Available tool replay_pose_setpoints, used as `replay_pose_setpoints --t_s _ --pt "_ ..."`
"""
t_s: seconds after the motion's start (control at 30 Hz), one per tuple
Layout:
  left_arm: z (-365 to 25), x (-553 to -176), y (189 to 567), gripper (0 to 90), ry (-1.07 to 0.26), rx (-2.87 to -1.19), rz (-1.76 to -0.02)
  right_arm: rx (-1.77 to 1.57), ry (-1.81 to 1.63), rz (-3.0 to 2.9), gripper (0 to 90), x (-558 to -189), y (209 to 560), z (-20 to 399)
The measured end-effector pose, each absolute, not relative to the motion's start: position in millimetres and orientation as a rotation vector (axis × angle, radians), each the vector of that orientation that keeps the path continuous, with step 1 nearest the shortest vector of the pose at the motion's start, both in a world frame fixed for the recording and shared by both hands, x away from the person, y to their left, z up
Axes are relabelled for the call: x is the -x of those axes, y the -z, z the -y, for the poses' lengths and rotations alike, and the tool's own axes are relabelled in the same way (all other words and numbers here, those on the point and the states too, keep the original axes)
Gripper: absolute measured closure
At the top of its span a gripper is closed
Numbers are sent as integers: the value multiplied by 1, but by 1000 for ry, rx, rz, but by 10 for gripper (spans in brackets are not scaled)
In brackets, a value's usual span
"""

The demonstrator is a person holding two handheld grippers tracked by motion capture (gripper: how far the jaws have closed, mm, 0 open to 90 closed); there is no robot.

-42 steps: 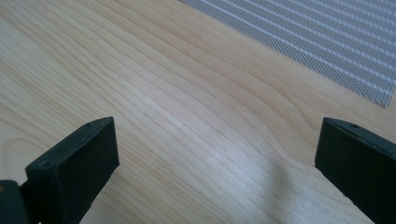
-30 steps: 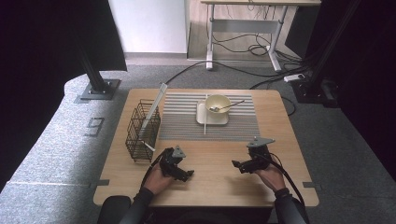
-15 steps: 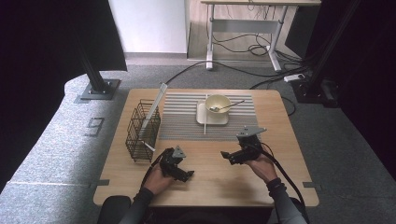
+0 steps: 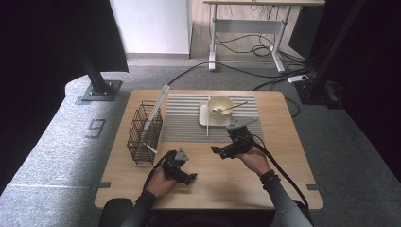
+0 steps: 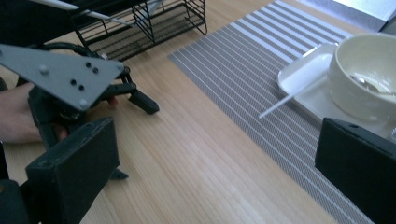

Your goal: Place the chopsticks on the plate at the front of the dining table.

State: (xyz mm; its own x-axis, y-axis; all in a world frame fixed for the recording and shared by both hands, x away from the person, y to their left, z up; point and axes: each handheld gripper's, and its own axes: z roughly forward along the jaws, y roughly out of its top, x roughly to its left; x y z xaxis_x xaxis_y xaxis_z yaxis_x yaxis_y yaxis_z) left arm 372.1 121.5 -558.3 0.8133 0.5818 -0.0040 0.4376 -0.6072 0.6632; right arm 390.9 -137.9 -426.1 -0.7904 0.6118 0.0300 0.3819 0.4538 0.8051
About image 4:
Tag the grey striped placemat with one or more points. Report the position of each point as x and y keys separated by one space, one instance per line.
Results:
x=186 y=126

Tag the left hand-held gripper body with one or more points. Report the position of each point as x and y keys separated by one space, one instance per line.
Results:
x=172 y=165

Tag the short white chopstick end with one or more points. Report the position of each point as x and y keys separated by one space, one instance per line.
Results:
x=152 y=148

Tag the person's left hand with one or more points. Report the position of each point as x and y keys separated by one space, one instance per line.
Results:
x=159 y=186

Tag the person's legs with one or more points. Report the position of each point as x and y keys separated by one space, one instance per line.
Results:
x=113 y=214

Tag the person's right hand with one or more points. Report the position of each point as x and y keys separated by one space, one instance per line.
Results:
x=257 y=160

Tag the long white chopstick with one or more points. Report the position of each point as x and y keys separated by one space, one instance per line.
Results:
x=156 y=110

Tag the grey floor tape mark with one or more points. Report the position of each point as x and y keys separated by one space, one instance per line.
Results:
x=94 y=128

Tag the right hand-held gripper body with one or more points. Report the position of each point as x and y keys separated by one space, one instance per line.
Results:
x=242 y=138

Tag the cream square plate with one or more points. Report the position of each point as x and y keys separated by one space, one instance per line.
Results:
x=205 y=119

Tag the white power strip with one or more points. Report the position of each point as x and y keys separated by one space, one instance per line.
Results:
x=298 y=78

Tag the metal spoon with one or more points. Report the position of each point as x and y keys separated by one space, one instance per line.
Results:
x=231 y=107

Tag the black metal stand with base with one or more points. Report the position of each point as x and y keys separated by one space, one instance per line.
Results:
x=96 y=78
x=324 y=63

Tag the cream bowl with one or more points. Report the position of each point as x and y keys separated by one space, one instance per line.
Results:
x=220 y=105

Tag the white desk with metal legs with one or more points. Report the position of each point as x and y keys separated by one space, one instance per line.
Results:
x=249 y=26

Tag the black curtain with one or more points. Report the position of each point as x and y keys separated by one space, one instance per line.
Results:
x=47 y=47
x=372 y=78

